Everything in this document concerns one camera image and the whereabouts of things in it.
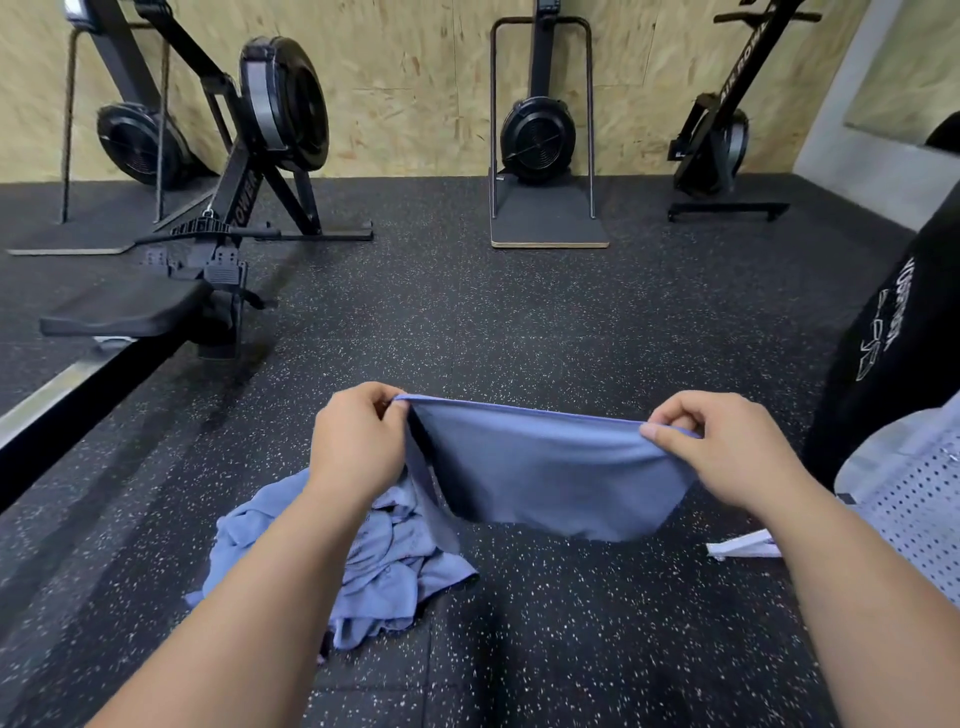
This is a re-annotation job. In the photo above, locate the person's right hand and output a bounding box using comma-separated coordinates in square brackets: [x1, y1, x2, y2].
[639, 390, 812, 519]

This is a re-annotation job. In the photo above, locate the person's left hand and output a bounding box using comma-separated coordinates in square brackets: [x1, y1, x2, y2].
[307, 381, 414, 512]

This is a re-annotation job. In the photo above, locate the blue towel pile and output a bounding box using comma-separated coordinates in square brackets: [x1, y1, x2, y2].
[184, 468, 479, 659]

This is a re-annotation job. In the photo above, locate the blue towel with wave print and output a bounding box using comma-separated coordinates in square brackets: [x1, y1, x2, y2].
[393, 393, 704, 554]

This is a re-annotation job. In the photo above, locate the white perforated metal rack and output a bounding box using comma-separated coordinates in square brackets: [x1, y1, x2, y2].
[705, 393, 960, 609]

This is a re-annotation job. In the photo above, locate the person's left forearm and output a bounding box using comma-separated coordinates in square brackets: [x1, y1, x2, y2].
[90, 477, 410, 728]

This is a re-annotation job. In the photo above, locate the person's right forearm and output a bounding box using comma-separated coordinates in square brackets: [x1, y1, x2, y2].
[757, 477, 960, 728]

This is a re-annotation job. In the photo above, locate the black printed punching bag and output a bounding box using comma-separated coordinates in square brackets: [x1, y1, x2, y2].
[799, 180, 960, 489]

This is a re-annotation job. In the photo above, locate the black upright exercise machine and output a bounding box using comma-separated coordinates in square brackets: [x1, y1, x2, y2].
[666, 0, 824, 224]

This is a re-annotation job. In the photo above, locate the black ski trainer wooden-edged platform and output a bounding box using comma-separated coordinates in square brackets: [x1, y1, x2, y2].
[487, 0, 612, 251]

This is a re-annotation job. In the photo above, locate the black ski trainer grey platform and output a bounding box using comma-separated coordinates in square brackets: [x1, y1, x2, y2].
[7, 0, 219, 257]

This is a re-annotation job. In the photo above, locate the black rowing machine with rail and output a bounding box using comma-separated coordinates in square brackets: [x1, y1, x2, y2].
[0, 0, 377, 512]

